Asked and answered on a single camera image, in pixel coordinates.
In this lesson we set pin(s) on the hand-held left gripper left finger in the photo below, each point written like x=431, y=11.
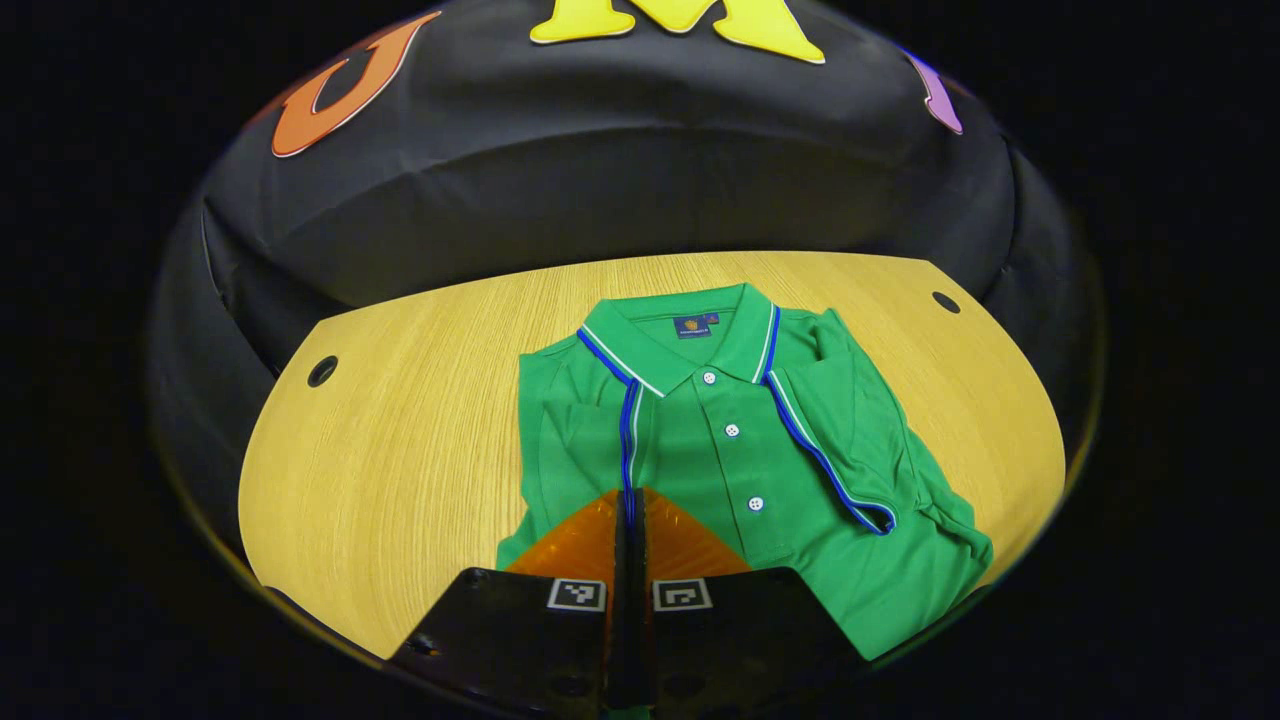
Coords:
x=540, y=640

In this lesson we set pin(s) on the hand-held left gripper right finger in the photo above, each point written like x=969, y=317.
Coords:
x=740, y=640

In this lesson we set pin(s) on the green T-shirt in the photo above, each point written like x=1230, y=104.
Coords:
x=850, y=560

